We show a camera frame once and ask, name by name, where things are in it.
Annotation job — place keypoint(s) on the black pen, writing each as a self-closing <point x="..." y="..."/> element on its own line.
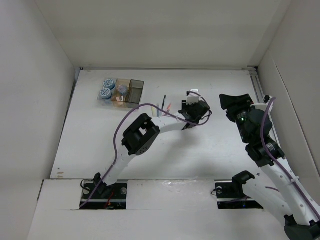
<point x="163" y="102"/>

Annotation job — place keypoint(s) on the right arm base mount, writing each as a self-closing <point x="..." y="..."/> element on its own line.
<point x="230" y="199"/>

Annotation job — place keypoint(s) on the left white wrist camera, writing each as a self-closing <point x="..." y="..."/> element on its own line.
<point x="192" y="96"/>

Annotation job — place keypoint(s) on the blue white tape jar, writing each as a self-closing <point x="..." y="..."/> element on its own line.
<point x="109" y="83"/>
<point x="105" y="94"/>

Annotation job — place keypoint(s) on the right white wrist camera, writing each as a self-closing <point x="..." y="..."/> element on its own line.
<point x="266" y="105"/>

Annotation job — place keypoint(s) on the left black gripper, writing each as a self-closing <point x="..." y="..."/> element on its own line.
<point x="185" y="106"/>

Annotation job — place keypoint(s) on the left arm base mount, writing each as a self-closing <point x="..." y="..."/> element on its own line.
<point x="114" y="198"/>

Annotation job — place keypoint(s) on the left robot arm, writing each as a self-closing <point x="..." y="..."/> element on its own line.
<point x="138" y="138"/>

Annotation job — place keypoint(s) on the yellow highlighter pen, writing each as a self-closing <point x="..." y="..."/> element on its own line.
<point x="153" y="111"/>

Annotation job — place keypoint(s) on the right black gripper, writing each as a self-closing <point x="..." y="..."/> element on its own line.
<point x="228" y="101"/>

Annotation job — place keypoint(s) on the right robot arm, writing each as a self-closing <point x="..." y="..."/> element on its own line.
<point x="293" y="206"/>

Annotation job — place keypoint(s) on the smoky grey plastic container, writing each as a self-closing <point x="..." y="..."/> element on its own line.
<point x="135" y="91"/>

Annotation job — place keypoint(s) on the clear jar of paper clips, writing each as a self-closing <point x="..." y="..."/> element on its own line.
<point x="123" y="90"/>

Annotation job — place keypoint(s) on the pink highlighter pen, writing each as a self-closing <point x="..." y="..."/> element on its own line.
<point x="167" y="109"/>

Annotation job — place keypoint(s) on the amber plastic container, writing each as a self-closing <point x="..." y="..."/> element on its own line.
<point x="119" y="82"/>

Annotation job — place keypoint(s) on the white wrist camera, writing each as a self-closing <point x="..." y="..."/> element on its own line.
<point x="266" y="105"/>
<point x="192" y="96"/>

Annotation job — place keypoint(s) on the clear plastic container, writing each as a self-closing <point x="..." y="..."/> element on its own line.
<point x="107" y="101"/>

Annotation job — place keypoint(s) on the aluminium rail right side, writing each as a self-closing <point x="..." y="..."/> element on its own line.
<point x="259" y="93"/>

